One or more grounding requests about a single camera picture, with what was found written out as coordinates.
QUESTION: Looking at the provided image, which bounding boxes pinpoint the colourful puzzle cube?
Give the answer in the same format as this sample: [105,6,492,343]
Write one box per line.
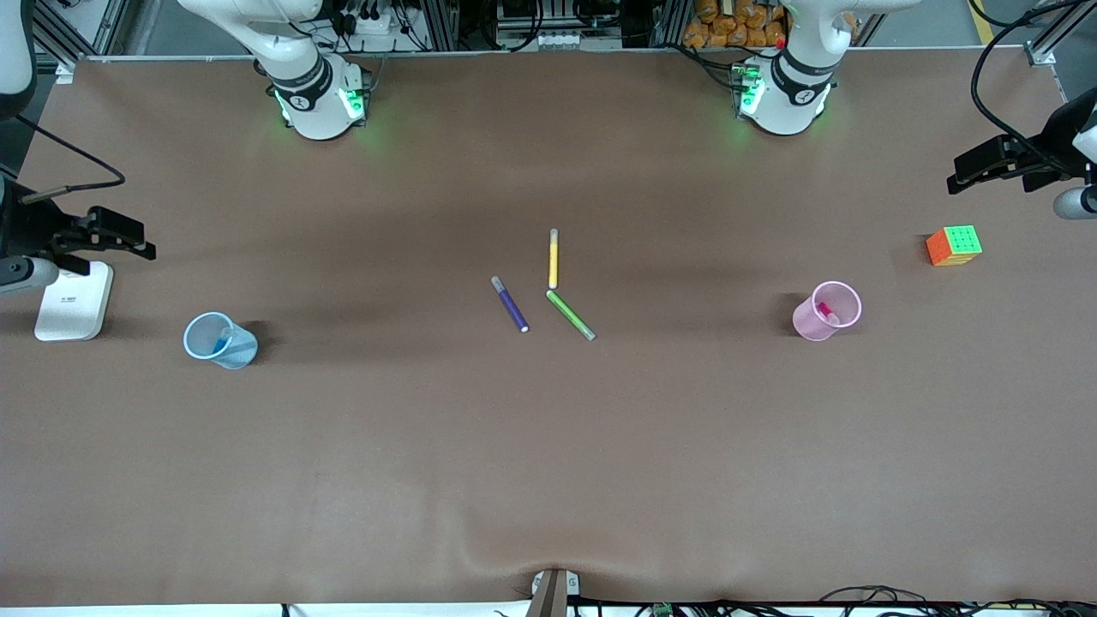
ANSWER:
[926,225,984,267]

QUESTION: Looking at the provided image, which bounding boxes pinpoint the white rectangular stand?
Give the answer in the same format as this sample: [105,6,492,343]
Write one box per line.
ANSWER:
[34,261,115,342]

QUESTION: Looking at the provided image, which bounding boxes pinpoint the light blue mesh cup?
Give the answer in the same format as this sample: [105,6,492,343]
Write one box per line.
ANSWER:
[183,311,259,370]

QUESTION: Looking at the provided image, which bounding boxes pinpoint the pink mesh cup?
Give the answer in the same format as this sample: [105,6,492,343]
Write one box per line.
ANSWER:
[792,280,863,342]

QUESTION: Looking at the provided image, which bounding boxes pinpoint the bag of orange items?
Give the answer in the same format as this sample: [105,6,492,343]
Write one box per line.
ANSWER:
[683,0,860,50]

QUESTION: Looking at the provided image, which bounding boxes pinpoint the white power strip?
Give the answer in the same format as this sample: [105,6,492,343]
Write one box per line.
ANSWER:
[339,9,412,37]

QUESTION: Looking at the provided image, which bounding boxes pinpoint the purple marker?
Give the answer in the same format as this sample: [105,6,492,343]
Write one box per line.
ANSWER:
[490,275,530,333]

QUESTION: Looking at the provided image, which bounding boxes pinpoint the green marker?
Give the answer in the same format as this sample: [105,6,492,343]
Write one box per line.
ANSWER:
[546,290,596,342]

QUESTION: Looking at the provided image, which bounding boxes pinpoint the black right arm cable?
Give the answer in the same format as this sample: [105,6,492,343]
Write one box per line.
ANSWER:
[15,114,127,204]

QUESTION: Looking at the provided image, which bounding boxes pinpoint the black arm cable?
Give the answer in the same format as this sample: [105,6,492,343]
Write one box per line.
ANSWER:
[15,114,127,204]
[970,0,1097,164]

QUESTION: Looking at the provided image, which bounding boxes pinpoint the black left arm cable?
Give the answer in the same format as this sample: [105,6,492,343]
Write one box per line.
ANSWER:
[970,0,1097,164]

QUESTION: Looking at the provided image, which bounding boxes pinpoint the aluminium frame profile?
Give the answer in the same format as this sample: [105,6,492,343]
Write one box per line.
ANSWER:
[36,0,129,84]
[1024,0,1097,66]

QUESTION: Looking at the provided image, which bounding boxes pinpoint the metal bracket with brown post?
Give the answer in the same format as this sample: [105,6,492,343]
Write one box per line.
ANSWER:
[525,568,581,617]

